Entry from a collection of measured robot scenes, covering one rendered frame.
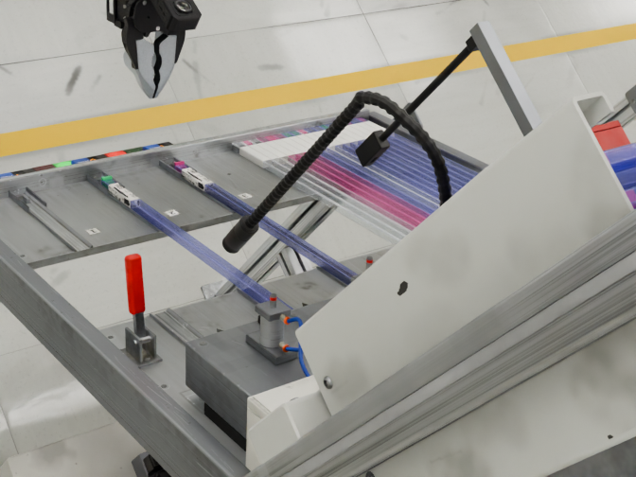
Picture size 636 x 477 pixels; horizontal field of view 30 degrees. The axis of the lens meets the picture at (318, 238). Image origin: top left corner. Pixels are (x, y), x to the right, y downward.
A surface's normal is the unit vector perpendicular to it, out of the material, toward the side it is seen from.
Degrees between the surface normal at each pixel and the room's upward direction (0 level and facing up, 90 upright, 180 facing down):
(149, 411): 90
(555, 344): 90
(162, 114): 0
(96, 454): 0
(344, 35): 0
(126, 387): 90
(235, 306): 42
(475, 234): 90
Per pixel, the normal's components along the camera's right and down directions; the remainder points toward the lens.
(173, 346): 0.05, -0.90
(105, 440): 0.44, -0.42
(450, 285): -0.80, 0.22
